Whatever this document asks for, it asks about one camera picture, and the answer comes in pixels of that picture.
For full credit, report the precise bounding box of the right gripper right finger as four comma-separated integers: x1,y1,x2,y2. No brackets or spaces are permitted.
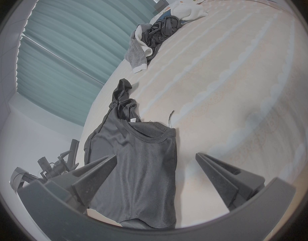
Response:
195,153,266,208

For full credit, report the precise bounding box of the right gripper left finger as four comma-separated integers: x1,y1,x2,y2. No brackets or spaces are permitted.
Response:
45,155,117,209

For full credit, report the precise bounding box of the black T-shirt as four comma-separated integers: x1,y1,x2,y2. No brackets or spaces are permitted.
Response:
83,78,177,230

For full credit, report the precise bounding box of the bed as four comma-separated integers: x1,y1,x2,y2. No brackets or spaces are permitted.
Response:
81,0,308,229

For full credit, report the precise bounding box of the blue-green curtain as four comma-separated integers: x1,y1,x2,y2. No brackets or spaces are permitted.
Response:
21,0,161,85
15,35,104,127

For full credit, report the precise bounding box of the grey garment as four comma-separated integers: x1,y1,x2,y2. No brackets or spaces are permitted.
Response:
124,24,154,73

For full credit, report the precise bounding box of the black shiny garment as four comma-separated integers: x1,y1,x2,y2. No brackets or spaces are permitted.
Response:
141,16,181,61

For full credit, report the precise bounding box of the white garment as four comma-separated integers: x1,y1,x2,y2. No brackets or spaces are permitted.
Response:
170,0,209,21

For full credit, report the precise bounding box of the dark blue garment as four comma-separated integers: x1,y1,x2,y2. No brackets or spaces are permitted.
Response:
162,12,193,26

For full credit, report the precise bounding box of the white printed pillow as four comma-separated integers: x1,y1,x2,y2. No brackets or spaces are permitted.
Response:
162,0,207,12

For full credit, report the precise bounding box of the grey bedside table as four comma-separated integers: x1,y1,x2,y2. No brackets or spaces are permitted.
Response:
154,0,167,12

